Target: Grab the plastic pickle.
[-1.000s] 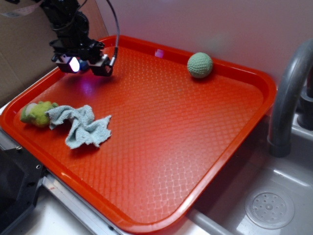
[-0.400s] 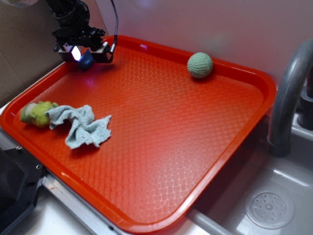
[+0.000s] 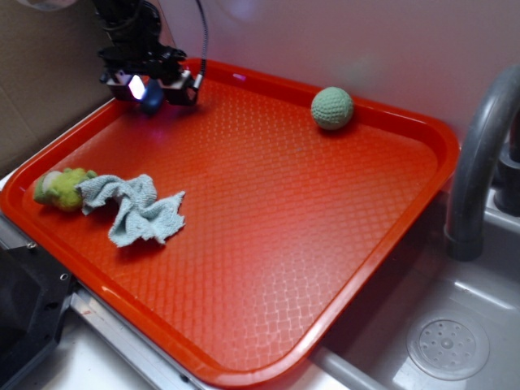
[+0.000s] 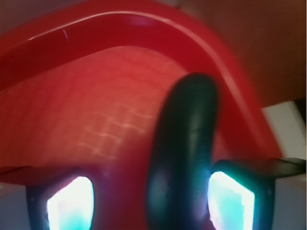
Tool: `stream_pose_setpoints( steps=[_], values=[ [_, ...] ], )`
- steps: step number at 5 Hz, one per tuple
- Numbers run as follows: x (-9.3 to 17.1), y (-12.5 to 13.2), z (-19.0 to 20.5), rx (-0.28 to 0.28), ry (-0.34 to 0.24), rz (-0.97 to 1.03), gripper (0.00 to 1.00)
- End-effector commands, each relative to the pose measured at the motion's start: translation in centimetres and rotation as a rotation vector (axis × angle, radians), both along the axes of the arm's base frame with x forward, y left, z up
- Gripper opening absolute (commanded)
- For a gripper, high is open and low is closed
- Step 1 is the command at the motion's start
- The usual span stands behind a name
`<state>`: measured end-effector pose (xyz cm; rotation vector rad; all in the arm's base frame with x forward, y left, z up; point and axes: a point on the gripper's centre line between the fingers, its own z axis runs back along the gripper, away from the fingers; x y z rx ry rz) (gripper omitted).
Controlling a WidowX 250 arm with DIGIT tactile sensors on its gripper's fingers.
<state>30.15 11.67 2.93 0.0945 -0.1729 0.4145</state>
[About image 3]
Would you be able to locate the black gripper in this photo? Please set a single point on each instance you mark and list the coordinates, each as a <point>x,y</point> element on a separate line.
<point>123,64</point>

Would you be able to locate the dark plastic pickle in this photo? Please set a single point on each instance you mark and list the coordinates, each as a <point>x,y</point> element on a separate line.
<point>152,98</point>

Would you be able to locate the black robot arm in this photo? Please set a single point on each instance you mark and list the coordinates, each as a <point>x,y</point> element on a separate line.
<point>138,67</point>

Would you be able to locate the brown cardboard panel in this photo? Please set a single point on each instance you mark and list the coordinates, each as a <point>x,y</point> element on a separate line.
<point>50,73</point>

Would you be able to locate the light blue cloth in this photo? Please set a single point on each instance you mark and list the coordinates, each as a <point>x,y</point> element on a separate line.
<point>141,214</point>

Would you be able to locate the green plush toy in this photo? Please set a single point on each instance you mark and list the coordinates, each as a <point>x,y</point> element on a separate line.
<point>58,188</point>

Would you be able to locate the orange plastic tray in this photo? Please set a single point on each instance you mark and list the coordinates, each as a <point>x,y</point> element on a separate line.
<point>284,223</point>

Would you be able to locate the green knitted ball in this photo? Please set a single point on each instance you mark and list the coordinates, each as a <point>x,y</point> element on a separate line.
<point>332,108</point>

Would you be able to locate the grey toy faucet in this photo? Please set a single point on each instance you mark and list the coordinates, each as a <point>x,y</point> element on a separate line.
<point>477,164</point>

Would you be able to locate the grey toy sink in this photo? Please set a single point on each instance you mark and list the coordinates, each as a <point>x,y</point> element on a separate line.
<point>366,346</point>

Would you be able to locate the round sink drain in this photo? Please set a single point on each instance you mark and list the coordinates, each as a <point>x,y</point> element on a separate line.
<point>447,345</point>

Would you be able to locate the black metal bracket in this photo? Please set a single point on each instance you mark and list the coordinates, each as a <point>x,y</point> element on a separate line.
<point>35,291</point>

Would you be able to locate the dark faucet handle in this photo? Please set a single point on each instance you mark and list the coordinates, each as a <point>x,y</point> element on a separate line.
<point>507,173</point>

